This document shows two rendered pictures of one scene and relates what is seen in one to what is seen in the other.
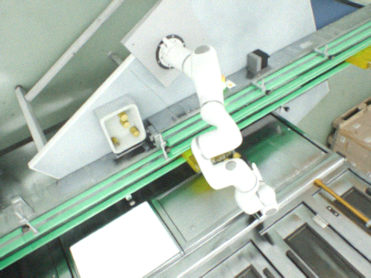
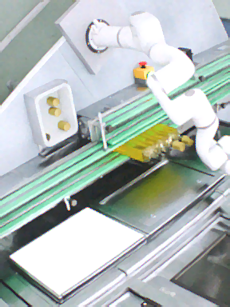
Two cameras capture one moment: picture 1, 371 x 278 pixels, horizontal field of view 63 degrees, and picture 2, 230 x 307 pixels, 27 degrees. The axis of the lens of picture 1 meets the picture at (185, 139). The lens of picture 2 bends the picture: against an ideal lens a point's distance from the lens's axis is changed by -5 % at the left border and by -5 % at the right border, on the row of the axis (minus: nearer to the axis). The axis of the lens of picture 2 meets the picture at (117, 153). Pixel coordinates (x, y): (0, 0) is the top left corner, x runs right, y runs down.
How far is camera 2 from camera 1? 0.92 m
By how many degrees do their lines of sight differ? 21
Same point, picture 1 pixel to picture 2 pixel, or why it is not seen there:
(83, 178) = (13, 179)
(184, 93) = (112, 87)
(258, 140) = not seen: hidden behind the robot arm
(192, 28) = (117, 16)
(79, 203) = (15, 199)
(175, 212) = (127, 209)
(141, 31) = (73, 13)
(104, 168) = (34, 168)
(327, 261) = not seen: outside the picture
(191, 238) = (155, 222)
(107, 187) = (44, 182)
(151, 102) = (79, 93)
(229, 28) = not seen: hidden behind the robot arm
